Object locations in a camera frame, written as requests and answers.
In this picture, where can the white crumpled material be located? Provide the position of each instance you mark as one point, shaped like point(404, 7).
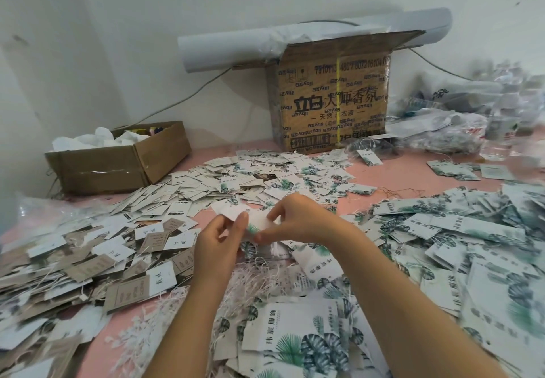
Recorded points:
point(98, 137)

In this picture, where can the pile of green leaf tags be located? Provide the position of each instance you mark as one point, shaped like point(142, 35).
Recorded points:
point(456, 263)

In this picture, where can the pile of brown white tags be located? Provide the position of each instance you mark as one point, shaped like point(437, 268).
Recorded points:
point(68, 271)

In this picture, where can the small open cardboard box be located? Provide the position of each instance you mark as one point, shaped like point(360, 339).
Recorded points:
point(115, 156)

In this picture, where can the person's left hand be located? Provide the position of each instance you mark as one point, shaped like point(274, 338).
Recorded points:
point(217, 250)

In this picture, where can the heap of clear plastic bags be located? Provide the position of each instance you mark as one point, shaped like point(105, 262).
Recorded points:
point(468, 122)

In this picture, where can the single white leaf print tag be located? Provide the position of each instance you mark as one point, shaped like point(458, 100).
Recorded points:
point(247, 216)

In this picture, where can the heap of small tags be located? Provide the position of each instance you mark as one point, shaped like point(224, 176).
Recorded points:
point(234, 178)

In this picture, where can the person's left forearm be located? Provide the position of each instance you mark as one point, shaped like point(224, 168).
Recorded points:
point(183, 335)

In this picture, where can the white roll in plastic wrap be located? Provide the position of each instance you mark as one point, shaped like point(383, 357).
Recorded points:
point(232, 46)

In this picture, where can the person's right hand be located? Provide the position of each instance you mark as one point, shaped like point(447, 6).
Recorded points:
point(302, 218)

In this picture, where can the person's right forearm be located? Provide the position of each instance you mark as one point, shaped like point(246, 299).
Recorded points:
point(417, 314)

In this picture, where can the large printed cardboard box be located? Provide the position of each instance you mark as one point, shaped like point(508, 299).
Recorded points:
point(332, 97)

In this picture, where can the clear plastic bag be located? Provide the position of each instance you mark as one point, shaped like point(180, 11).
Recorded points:
point(42, 212)

